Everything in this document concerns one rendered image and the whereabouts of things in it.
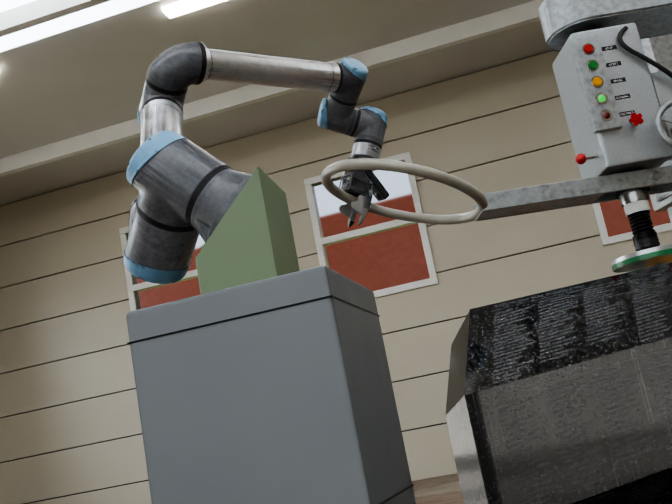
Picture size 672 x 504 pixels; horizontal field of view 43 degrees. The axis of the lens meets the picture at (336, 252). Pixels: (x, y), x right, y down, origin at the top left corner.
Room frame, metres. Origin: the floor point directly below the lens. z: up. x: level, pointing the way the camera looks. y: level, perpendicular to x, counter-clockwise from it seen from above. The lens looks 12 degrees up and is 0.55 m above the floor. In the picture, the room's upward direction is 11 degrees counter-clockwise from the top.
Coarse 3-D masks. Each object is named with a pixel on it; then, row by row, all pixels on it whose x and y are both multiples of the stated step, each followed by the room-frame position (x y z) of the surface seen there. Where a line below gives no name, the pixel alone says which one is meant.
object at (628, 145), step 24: (624, 24) 2.32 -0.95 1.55; (576, 72) 2.34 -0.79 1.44; (624, 72) 2.31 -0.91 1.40; (648, 72) 2.32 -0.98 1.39; (576, 96) 2.38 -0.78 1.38; (648, 96) 2.31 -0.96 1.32; (576, 120) 2.43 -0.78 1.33; (624, 120) 2.31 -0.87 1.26; (648, 120) 2.31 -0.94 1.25; (576, 144) 2.48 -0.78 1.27; (600, 144) 2.31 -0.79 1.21; (624, 144) 2.31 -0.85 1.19; (648, 144) 2.31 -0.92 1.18; (600, 168) 2.35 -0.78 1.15; (624, 168) 2.35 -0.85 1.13; (648, 168) 2.40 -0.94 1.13
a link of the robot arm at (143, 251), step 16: (144, 96) 2.17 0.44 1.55; (160, 96) 2.15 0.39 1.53; (176, 96) 2.16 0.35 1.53; (144, 112) 2.13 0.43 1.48; (160, 112) 2.10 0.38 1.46; (176, 112) 2.14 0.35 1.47; (144, 128) 2.08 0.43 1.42; (160, 128) 2.05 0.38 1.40; (176, 128) 2.09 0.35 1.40; (144, 224) 1.75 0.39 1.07; (128, 240) 1.83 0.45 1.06; (144, 240) 1.78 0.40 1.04; (160, 240) 1.77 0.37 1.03; (176, 240) 1.78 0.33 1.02; (192, 240) 1.81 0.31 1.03; (128, 256) 1.84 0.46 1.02; (144, 256) 1.81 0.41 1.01; (160, 256) 1.80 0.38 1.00; (176, 256) 1.82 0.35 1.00; (144, 272) 1.84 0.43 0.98; (160, 272) 1.84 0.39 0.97; (176, 272) 1.86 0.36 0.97
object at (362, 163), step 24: (336, 168) 2.24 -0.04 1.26; (360, 168) 2.18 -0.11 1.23; (384, 168) 2.15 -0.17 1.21; (408, 168) 2.14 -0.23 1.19; (432, 168) 2.15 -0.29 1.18; (336, 192) 2.47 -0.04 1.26; (480, 192) 2.25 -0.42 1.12; (384, 216) 2.61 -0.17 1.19; (408, 216) 2.60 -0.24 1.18; (432, 216) 2.57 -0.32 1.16; (456, 216) 2.52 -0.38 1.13
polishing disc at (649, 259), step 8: (640, 256) 2.33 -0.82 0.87; (648, 256) 2.32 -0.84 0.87; (656, 256) 2.31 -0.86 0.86; (664, 256) 2.34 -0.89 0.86; (616, 264) 2.39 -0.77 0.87; (624, 264) 2.36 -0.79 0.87; (632, 264) 2.38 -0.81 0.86; (640, 264) 2.41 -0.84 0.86; (648, 264) 2.44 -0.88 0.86; (656, 264) 2.48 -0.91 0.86; (616, 272) 2.48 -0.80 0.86
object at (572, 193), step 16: (608, 176) 2.35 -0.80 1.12; (624, 176) 2.36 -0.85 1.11; (640, 176) 2.36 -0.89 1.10; (656, 176) 2.35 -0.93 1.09; (496, 192) 2.34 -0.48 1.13; (512, 192) 2.34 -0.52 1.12; (528, 192) 2.34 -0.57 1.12; (544, 192) 2.34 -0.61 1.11; (560, 192) 2.35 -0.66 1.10; (576, 192) 2.35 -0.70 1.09; (592, 192) 2.35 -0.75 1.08; (608, 192) 2.36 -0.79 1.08; (656, 192) 2.47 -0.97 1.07; (496, 208) 2.33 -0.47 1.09; (512, 208) 2.37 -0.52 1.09; (528, 208) 2.40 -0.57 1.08; (544, 208) 2.44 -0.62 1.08; (560, 208) 2.46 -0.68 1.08
